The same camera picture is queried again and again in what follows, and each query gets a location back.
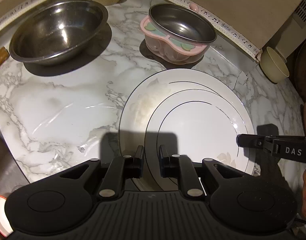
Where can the large steel bowl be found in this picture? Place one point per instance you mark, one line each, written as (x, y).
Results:
(55, 30)

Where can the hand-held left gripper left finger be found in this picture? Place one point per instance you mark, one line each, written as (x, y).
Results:
(138, 162)

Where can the pink plastic container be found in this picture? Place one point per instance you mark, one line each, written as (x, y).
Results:
(173, 53)

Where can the cream cup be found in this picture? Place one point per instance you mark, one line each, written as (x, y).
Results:
(273, 67)

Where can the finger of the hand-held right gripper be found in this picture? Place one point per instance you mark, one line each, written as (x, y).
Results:
(251, 142)

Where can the large white plate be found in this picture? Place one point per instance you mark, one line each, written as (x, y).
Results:
(140, 105)

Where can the dark wooden board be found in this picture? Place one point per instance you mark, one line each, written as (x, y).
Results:
(305, 72)

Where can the white vented panel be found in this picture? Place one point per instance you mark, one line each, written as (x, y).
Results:
(303, 8)

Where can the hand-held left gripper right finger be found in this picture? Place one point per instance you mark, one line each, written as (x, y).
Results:
(164, 163)

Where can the small white plate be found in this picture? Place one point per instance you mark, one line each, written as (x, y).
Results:
(198, 135)

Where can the small steel bowl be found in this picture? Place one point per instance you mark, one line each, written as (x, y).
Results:
(183, 27)

